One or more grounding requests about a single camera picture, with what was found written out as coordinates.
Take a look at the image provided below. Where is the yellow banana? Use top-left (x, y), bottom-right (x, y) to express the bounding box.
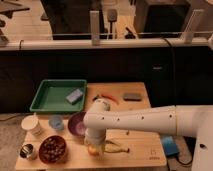
top-left (104, 140), bottom-right (130, 153)

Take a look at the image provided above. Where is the green plastic tray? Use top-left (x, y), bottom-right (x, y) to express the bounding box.
top-left (30, 79), bottom-right (87, 113)

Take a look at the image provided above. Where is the purple bowl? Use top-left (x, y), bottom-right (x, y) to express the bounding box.
top-left (68, 112), bottom-right (86, 137)

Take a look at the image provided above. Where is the white post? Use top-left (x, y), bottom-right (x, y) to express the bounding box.
top-left (181, 9), bottom-right (204, 44)
top-left (90, 11), bottom-right (100, 46)

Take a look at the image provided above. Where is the dark red bowl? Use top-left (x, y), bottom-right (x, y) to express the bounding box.
top-left (39, 135), bottom-right (68, 164)

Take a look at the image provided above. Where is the white paper cup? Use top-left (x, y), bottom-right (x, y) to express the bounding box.
top-left (21, 115), bottom-right (42, 136)

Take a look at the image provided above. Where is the small metal can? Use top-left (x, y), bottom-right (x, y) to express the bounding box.
top-left (19, 144), bottom-right (37, 160)

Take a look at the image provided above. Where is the black cable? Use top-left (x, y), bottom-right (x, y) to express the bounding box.
top-left (161, 37), bottom-right (178, 108)

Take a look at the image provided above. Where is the orange carrot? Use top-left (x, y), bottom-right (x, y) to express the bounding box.
top-left (101, 93), bottom-right (119, 105)

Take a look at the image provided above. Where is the blue sponge in tray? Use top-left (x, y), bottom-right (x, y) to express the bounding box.
top-left (66, 89), bottom-right (83, 104)

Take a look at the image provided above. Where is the orange apple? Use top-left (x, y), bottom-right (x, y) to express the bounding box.
top-left (87, 145), bottom-right (100, 156)

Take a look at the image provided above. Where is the light blue plastic cup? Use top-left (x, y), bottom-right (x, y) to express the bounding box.
top-left (49, 115), bottom-right (64, 131)

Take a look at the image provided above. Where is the blue box beside table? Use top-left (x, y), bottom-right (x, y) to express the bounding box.
top-left (161, 136), bottom-right (179, 156)

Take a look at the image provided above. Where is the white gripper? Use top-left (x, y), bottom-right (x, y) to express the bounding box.
top-left (84, 132), bottom-right (106, 154)

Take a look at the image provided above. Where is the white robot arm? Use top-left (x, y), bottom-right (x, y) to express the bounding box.
top-left (83, 99), bottom-right (213, 171)

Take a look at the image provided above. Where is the white post left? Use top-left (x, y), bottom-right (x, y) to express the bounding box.
top-left (90, 11), bottom-right (100, 46)

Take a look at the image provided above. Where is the grey sponge block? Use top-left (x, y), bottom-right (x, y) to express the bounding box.
top-left (123, 93), bottom-right (142, 101)

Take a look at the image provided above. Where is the white post right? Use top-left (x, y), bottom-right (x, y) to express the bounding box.
top-left (181, 9), bottom-right (204, 44)

